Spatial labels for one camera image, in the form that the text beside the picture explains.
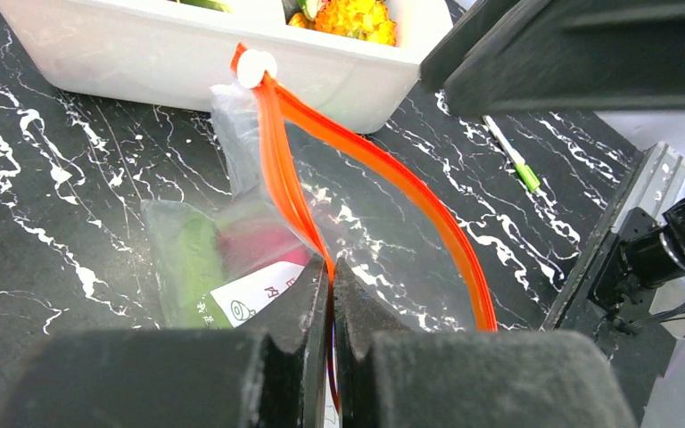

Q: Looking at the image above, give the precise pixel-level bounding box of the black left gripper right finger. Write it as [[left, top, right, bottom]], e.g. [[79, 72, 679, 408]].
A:
[[333, 260, 636, 427]]

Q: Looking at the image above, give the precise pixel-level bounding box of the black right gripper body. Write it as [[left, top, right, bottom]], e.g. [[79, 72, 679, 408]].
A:
[[420, 0, 685, 117]]

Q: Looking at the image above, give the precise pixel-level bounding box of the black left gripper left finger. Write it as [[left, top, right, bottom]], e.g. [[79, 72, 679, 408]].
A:
[[0, 257, 328, 427]]

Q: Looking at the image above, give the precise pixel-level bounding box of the purple beet toy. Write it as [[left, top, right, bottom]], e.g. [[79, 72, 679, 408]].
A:
[[216, 223, 312, 279]]

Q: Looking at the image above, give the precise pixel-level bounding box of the green leaf toy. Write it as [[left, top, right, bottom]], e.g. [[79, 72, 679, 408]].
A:
[[160, 212, 232, 329]]

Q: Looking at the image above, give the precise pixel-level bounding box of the clear zip bag orange zipper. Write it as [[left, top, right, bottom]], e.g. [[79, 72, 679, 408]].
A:
[[141, 45, 498, 331]]

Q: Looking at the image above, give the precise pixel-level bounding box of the white green pen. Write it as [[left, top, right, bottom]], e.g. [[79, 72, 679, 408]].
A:
[[482, 115, 541, 193]]

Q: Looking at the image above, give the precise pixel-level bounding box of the orange marigold flower toy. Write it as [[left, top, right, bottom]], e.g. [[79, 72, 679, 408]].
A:
[[287, 0, 397, 46]]

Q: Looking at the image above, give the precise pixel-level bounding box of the white plastic bin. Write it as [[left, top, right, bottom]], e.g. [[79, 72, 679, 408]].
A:
[[0, 0, 453, 134]]

